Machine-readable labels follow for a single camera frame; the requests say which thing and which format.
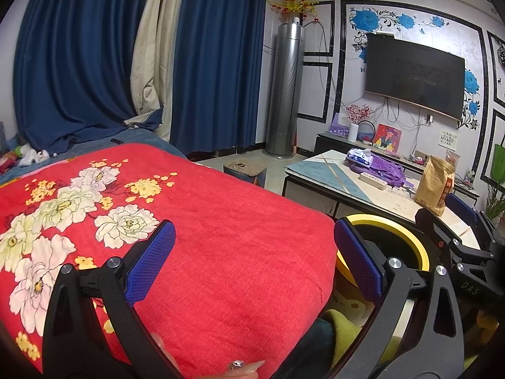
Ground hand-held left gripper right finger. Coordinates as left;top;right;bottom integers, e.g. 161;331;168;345
333;218;466;379

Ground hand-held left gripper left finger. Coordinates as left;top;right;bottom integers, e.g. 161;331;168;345
43;220;186;379

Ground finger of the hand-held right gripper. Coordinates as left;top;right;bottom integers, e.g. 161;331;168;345
415;206;496;274
445;193;505;251

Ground yellow rimmed trash can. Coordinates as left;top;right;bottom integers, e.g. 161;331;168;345
335;213;431;312

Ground person's right forearm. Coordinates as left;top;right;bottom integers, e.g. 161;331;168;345
475;310;502;334

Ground person's left hand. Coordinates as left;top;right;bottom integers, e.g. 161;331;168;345
150;331;267;379

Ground green potted plant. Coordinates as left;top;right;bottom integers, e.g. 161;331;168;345
483;183;505;222

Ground brown paper bag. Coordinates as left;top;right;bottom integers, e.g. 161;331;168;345
413;155;457;216

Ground purple backpack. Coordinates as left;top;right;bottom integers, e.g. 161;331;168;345
344;154;413;189

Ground white power strip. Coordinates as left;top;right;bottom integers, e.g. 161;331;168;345
358;171;388;190

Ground red floral blanket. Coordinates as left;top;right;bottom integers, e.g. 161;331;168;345
0;143;338;379

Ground marble top coffee table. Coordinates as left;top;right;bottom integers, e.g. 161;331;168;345
282;149;483;246

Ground colourful portrait painting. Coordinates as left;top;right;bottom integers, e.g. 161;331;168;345
373;123;402;153

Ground white tissue pack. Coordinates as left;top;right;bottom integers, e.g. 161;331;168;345
346;148;374;167

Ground person's dark trousers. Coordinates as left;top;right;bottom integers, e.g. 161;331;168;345
271;319;338;379

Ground round blue ornament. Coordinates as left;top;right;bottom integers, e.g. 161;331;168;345
357;120;376;145

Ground dark television cabinet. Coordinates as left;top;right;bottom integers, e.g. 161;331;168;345
316;131;483;206

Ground blue quilt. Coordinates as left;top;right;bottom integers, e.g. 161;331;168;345
0;127;191;184

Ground small wooden stool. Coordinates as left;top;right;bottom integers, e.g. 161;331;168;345
223;159;268;189

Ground purple tissue box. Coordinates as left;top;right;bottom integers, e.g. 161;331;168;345
329;112;350;135

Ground white plush toy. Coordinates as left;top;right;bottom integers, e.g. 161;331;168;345
18;144;51;167

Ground silver tower air conditioner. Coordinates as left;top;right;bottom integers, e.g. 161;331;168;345
264;23;307;159

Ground beige curtain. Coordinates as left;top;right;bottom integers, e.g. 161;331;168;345
129;0;191;128

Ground yellow artificial flowers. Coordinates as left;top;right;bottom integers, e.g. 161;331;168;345
267;0;319;23

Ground white paper wall note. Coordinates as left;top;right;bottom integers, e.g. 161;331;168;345
439;130;459;151

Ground black wall television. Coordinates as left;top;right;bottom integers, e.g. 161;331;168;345
363;33;467;121

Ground black wall cable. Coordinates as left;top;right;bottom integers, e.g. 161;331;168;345
315;21;342;101

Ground blue flower wall decal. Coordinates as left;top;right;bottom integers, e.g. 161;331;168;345
349;5;483;131

